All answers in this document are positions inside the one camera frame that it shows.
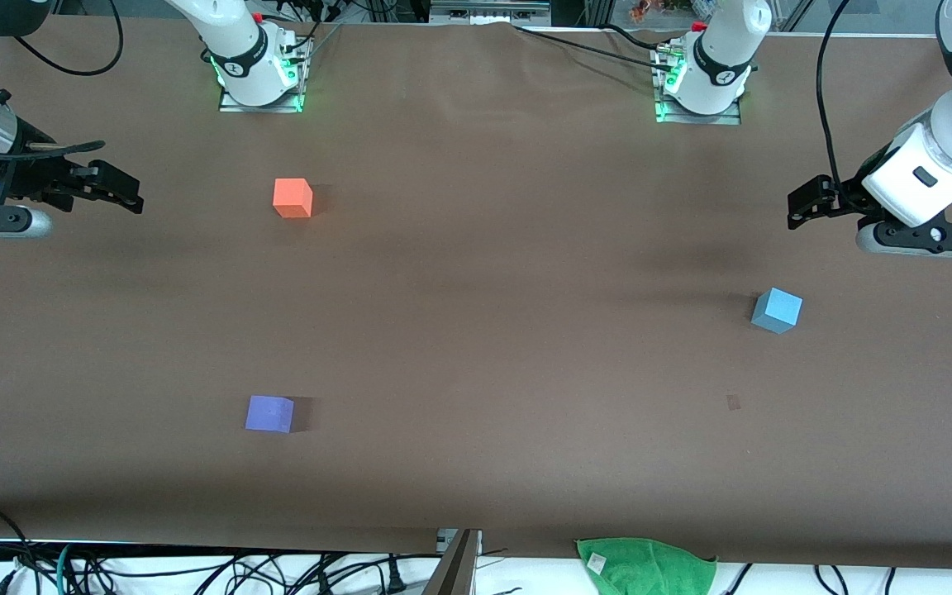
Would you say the light blue foam block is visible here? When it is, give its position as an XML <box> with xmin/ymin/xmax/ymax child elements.
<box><xmin>751</xmin><ymin>288</ymin><xmax>804</xmax><ymax>335</ymax></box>

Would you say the orange foam block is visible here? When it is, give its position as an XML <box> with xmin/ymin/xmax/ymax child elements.
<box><xmin>273</xmin><ymin>178</ymin><xmax>314</xmax><ymax>219</ymax></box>

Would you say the purple foam block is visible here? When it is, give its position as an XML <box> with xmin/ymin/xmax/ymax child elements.
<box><xmin>245</xmin><ymin>395</ymin><xmax>295</xmax><ymax>434</ymax></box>

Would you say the orange toy figure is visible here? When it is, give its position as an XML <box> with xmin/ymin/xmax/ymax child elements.
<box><xmin>629</xmin><ymin>0</ymin><xmax>692</xmax><ymax>22</ymax></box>

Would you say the brown table cover sheet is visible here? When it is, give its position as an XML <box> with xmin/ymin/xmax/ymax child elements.
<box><xmin>0</xmin><ymin>15</ymin><xmax>952</xmax><ymax>571</ymax></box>

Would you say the grey metal box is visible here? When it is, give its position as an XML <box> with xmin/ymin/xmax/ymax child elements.
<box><xmin>429</xmin><ymin>0</ymin><xmax>553</xmax><ymax>26</ymax></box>

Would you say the green microfibre cloth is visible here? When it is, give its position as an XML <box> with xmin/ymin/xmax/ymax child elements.
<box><xmin>575</xmin><ymin>537</ymin><xmax>718</xmax><ymax>595</ymax></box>

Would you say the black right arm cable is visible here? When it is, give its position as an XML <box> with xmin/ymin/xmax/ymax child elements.
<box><xmin>0</xmin><ymin>0</ymin><xmax>125</xmax><ymax>163</ymax></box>

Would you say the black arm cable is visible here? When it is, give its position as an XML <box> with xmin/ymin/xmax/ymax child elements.
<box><xmin>815</xmin><ymin>0</ymin><xmax>853</xmax><ymax>191</ymax></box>
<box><xmin>0</xmin><ymin>0</ymin><xmax>125</xmax><ymax>163</ymax></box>

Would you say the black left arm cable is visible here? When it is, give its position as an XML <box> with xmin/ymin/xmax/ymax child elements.
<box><xmin>815</xmin><ymin>0</ymin><xmax>853</xmax><ymax>191</ymax></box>

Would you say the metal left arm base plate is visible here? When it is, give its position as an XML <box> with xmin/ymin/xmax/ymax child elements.
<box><xmin>654</xmin><ymin>45</ymin><xmax>744</xmax><ymax>126</ymax></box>

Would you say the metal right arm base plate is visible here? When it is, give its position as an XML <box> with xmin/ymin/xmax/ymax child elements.
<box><xmin>218</xmin><ymin>37</ymin><xmax>312</xmax><ymax>113</ymax></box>

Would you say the black cable across table edge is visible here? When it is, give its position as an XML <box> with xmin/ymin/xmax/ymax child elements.
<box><xmin>513</xmin><ymin>23</ymin><xmax>675</xmax><ymax>71</ymax></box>

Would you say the grey aluminium camera post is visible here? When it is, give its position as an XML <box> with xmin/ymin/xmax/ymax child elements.
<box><xmin>422</xmin><ymin>529</ymin><xmax>483</xmax><ymax>595</ymax></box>

